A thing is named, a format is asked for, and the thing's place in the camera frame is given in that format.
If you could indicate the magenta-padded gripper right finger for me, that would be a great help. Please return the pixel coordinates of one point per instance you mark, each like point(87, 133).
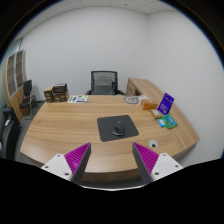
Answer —
point(146, 159)

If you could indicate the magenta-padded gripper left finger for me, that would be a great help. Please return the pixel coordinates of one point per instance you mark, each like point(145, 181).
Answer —
point(77, 159)

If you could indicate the black computer mouse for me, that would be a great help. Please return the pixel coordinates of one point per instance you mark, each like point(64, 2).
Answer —
point(118, 129)

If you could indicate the dark grey mouse pad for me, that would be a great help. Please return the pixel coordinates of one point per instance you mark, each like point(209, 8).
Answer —
point(106, 128)

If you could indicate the blue packet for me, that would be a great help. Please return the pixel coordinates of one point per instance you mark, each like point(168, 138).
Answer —
point(161, 123)

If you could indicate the green packet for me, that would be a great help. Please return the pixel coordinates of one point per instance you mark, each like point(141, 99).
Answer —
point(170, 121)

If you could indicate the small tan box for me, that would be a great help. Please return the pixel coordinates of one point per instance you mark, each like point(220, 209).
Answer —
point(155, 114)

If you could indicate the orange-brown small box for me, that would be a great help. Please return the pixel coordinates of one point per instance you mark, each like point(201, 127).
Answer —
point(148, 104)

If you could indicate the purple standing sign card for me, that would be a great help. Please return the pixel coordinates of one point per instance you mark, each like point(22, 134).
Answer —
point(165, 104)

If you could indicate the white printed paper sheet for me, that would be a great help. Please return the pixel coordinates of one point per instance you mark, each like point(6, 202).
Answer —
point(77, 99)

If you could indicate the round grey patterned disc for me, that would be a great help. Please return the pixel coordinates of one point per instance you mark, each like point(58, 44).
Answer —
point(131, 100)

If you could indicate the wide brown cardboard box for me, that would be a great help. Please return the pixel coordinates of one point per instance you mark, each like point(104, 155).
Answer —
point(61, 97)

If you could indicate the small brown cardboard box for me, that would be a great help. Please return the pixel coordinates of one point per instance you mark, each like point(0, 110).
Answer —
point(48, 95)

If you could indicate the black padded office chair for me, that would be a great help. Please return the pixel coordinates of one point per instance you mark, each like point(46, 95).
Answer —
point(9, 133)

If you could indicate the wooden side cabinet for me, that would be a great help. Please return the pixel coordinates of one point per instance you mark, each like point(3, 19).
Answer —
point(138, 86)

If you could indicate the black cardboard box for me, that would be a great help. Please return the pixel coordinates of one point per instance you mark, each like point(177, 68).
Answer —
point(60, 87)

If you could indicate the black mesh office chair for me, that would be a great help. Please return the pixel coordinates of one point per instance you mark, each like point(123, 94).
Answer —
point(104, 83)

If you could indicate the small black visitor chair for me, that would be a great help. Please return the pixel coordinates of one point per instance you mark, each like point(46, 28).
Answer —
point(26, 96)

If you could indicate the wooden shelf unit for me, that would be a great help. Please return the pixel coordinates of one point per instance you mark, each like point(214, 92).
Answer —
point(11, 86)

